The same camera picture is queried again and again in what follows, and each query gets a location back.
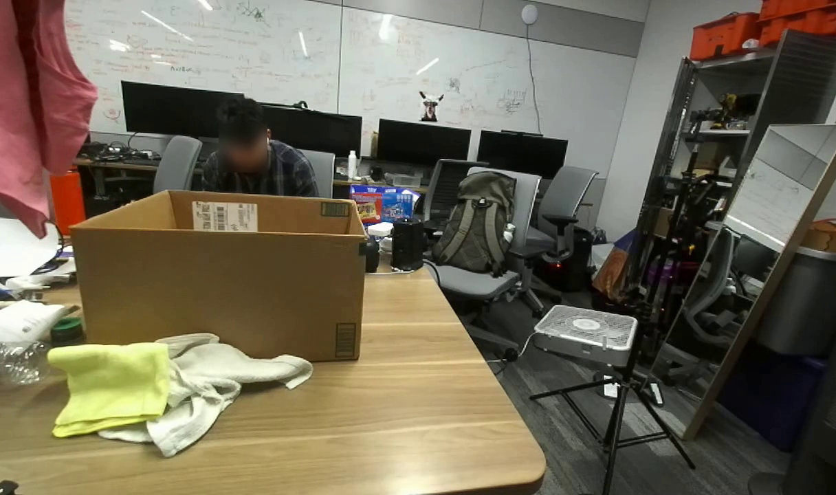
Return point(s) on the black computer monitor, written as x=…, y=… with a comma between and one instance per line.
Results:
x=422, y=142
x=311, y=134
x=175, y=107
x=523, y=155

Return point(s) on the white paper sheet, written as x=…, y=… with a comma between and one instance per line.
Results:
x=14, y=252

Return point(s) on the pink shirt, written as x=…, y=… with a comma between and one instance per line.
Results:
x=24, y=92

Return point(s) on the metal shelf rack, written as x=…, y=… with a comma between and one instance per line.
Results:
x=724, y=63

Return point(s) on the round white wall sensor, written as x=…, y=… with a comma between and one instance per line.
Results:
x=528, y=15

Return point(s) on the orange cylinder bottle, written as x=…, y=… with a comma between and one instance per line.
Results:
x=69, y=202

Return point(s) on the gray green backpack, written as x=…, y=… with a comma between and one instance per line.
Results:
x=476, y=229

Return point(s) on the brown cardboard box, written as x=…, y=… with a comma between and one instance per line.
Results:
x=215, y=294

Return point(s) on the orange item on bin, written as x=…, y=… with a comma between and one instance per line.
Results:
x=831, y=235

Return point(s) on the orange brown floor bag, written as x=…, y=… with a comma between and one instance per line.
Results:
x=612, y=265

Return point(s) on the wall whiteboard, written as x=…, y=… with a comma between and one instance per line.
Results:
x=392, y=72

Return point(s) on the black cup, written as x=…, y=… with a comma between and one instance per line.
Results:
x=409, y=246

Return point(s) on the yellow cloth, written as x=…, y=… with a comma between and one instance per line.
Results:
x=112, y=386

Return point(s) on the black tripod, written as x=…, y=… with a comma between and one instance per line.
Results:
x=618, y=422

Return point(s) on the white knitted towel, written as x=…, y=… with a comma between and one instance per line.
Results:
x=215, y=375

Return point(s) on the dark blue bin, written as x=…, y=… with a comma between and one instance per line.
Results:
x=772, y=400

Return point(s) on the gray office chair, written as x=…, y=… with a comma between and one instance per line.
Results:
x=176, y=167
x=326, y=173
x=473, y=281
x=564, y=196

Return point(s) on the cluttered dark desk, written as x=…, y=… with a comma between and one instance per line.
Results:
x=116, y=169

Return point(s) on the orange storage bin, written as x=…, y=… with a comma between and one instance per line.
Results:
x=806, y=23
x=724, y=35

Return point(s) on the small wall figurine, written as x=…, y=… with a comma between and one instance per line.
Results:
x=429, y=107

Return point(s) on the green tape roll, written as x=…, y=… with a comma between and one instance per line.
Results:
x=66, y=325

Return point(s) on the gray trash bin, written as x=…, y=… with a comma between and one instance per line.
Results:
x=803, y=305

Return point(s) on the blue product box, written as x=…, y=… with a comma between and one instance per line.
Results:
x=385, y=204

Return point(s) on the seated person in plaid shirt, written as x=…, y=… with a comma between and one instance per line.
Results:
x=255, y=169

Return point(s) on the white plastic floor box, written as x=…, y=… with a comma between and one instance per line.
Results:
x=585, y=331

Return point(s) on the black mesh office chair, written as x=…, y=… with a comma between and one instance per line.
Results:
x=447, y=188

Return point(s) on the clear plastic bag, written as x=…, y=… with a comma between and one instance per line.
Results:
x=14, y=328

